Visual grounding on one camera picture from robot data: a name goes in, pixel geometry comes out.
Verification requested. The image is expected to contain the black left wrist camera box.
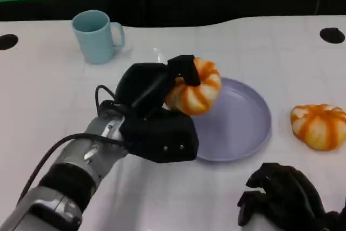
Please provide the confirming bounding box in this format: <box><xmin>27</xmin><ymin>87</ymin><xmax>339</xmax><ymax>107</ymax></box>
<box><xmin>119</xmin><ymin>108</ymin><xmax>200</xmax><ymax>164</ymax></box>

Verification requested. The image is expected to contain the orange white toy bread roll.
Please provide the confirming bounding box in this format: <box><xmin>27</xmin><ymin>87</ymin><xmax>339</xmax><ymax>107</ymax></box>
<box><xmin>164</xmin><ymin>57</ymin><xmax>222</xmax><ymax>116</ymax></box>
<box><xmin>290</xmin><ymin>103</ymin><xmax>346</xmax><ymax>151</ymax></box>

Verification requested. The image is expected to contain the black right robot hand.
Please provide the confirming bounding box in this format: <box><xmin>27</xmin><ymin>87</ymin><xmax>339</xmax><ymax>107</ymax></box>
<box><xmin>237</xmin><ymin>162</ymin><xmax>328</xmax><ymax>231</ymax></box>

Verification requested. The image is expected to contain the black backdrop cloth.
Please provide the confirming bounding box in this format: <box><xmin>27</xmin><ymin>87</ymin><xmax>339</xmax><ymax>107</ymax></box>
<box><xmin>0</xmin><ymin>0</ymin><xmax>346</xmax><ymax>28</ymax></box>

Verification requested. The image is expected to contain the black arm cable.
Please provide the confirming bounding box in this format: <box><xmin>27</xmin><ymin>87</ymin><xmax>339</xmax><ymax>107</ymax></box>
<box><xmin>16</xmin><ymin>133</ymin><xmax>127</xmax><ymax>207</ymax></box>
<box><xmin>94</xmin><ymin>84</ymin><xmax>127</xmax><ymax>115</ymax></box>

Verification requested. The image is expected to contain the pale green mug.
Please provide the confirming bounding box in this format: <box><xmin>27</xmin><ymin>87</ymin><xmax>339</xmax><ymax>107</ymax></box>
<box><xmin>71</xmin><ymin>10</ymin><xmax>125</xmax><ymax>65</ymax></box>

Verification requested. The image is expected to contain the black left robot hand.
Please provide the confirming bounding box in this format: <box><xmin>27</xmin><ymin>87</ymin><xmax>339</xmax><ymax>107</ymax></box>
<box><xmin>115</xmin><ymin>55</ymin><xmax>202</xmax><ymax>120</ymax></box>

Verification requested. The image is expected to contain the black table hole cover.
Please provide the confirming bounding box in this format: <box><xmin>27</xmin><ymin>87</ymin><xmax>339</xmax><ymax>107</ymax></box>
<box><xmin>0</xmin><ymin>34</ymin><xmax>19</xmax><ymax>51</ymax></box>
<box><xmin>320</xmin><ymin>27</ymin><xmax>345</xmax><ymax>44</ymax></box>

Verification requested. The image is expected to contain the lilac plate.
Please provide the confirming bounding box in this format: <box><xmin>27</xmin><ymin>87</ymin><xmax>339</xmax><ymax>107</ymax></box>
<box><xmin>189</xmin><ymin>76</ymin><xmax>272</xmax><ymax>163</ymax></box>

